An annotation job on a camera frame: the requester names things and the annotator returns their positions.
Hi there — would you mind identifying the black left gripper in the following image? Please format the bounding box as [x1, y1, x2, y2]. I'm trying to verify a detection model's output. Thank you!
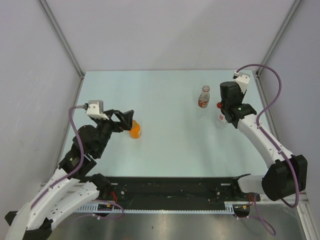
[93, 109, 133, 157]

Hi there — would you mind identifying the orange juice bottle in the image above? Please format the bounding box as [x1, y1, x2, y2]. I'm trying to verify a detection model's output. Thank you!
[129, 120, 142, 139]

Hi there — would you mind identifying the clear water bottle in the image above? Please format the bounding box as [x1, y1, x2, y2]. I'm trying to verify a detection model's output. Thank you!
[216, 113, 228, 129]

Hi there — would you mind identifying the red label clear bottle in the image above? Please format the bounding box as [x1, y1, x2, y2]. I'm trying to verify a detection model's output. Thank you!
[198, 85, 210, 108]

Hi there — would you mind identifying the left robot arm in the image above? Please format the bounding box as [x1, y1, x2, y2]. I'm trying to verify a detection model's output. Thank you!
[5, 106, 134, 240]

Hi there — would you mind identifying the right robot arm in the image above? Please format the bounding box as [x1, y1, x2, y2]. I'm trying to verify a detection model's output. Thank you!
[220, 81, 308, 202]

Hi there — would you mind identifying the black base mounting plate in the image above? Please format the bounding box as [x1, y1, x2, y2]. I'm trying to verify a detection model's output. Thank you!
[98, 176, 255, 212]

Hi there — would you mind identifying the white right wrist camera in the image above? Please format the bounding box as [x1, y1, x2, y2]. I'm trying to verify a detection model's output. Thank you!
[233, 71, 251, 95]

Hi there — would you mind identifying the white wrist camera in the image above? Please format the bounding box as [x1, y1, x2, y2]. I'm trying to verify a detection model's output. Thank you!
[233, 71, 251, 95]
[84, 100, 110, 120]

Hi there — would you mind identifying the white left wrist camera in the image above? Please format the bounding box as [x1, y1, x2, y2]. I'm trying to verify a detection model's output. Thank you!
[84, 100, 110, 120]

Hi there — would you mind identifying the white slotted cable duct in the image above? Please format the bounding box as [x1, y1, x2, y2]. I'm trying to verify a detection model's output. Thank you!
[72, 201, 251, 218]

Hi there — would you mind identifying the right aluminium frame post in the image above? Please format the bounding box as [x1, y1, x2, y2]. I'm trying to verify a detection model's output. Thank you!
[260, 0, 304, 65]

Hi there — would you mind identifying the aluminium frame post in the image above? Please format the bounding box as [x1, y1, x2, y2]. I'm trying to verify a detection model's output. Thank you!
[260, 0, 304, 65]
[36, 0, 85, 79]

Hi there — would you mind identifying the left aluminium frame post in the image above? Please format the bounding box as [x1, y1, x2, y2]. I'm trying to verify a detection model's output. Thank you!
[36, 0, 85, 79]

